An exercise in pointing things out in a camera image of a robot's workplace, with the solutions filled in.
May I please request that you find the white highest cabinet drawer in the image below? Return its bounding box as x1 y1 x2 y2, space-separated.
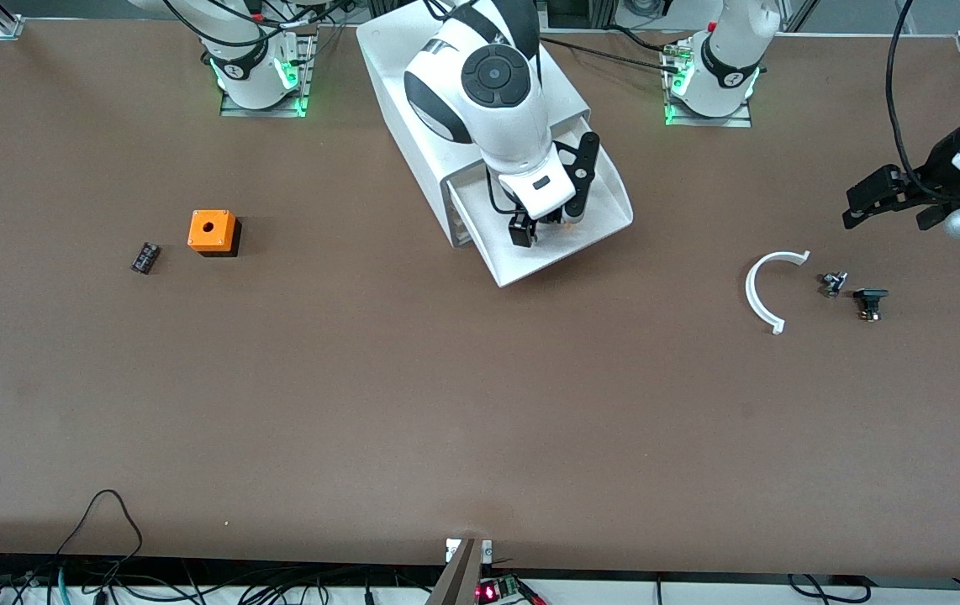
449 130 635 288

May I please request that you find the white drawer cabinet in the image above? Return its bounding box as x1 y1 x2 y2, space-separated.
354 0 594 249

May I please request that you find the circuit board with red light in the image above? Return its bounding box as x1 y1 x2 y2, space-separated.
476 576 544 605

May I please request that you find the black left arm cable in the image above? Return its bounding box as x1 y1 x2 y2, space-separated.
886 0 960 204

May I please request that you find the black switch contact module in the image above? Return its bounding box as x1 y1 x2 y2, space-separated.
853 287 889 323

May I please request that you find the black cable on table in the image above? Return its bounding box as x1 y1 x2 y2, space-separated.
535 25 687 75

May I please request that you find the white semicircular plastic bracket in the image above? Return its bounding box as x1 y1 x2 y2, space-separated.
745 250 811 335

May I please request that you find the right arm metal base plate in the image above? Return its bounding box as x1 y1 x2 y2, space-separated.
219 34 317 118

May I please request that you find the orange black button enclosure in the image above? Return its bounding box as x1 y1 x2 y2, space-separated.
187 209 242 258

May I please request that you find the white beam mounting bracket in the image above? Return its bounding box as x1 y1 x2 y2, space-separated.
445 538 493 564

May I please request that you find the grey aluminium camera beam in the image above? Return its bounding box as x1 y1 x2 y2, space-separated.
425 538 485 605

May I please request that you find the black coiled cable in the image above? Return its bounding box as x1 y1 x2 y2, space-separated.
787 574 872 604

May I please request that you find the thin black looped cable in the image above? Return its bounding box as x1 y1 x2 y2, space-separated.
55 489 145 581

